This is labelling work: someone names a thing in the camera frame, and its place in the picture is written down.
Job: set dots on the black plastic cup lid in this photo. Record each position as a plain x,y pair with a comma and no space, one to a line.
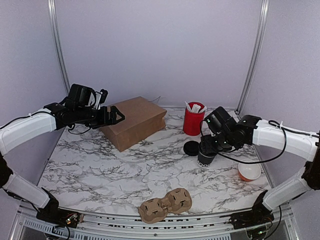
206,149

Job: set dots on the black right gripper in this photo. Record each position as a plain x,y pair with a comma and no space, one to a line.
206,137

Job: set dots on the aluminium frame post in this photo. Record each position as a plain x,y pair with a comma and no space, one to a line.
260,33
57,43

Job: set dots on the brown paper bag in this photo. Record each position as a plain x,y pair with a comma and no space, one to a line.
142,119

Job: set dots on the black plastic cup lids stack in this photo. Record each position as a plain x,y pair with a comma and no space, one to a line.
191,148

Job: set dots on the aluminium frame post left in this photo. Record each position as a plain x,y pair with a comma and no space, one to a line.
57,43

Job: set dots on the black paper coffee cup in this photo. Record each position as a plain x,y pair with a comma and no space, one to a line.
203,160

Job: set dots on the aluminium frame post right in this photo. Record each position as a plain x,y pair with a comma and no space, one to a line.
260,33

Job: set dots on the red cylindrical canister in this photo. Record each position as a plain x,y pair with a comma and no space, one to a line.
193,121

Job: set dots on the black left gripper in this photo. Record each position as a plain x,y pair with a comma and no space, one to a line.
104,121

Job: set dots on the orange white bowl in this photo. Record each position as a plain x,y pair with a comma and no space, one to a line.
249,172

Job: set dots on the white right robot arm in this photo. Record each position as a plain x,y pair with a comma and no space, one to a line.
270,133

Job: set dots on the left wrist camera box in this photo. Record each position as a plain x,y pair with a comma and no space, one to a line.
81,96

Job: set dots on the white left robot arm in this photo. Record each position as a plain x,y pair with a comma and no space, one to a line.
51,118

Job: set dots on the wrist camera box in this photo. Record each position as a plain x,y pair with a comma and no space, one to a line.
220,121
81,96

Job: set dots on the white sugar stick packets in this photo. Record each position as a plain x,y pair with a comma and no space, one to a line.
195,108

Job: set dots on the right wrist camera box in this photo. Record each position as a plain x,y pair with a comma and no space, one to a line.
220,121

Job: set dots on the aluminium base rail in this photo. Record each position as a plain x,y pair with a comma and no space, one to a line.
100,226

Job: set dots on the brown cardboard cup carrier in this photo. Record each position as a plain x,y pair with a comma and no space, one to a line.
155,210

